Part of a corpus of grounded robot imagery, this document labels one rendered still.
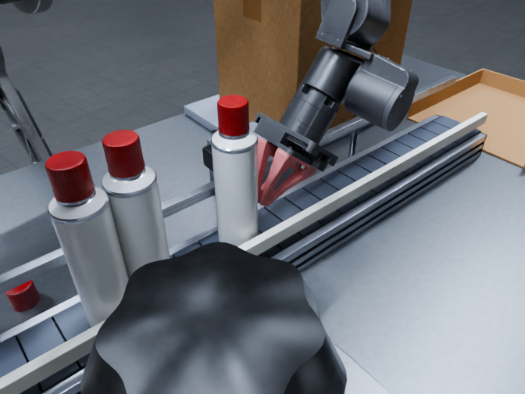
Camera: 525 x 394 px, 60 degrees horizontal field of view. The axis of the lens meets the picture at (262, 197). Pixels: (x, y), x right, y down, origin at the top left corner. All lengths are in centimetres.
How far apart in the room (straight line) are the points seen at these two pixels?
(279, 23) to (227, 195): 37
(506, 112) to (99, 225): 94
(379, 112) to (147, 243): 29
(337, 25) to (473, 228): 39
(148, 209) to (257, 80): 49
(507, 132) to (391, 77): 57
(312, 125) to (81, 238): 29
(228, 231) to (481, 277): 35
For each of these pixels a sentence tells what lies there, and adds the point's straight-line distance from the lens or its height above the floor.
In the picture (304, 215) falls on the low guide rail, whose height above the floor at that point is 91.
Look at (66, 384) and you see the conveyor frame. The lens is 51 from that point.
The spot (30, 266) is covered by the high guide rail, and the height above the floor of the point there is 96.
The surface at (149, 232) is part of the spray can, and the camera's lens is 47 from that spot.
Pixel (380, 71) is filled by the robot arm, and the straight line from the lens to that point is 54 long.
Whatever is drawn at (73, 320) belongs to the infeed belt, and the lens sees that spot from 56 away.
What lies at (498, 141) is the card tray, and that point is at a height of 83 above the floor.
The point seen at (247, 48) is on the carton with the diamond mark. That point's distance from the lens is 88.
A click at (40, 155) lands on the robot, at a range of 151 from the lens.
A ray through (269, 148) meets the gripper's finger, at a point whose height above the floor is 100.
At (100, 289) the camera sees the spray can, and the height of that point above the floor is 95.
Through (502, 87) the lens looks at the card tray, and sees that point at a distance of 127.
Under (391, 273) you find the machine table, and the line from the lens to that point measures 66.
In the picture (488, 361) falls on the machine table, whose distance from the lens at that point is 60.
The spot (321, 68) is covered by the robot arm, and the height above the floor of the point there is 109.
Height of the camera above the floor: 129
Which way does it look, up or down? 37 degrees down
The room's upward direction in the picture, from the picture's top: straight up
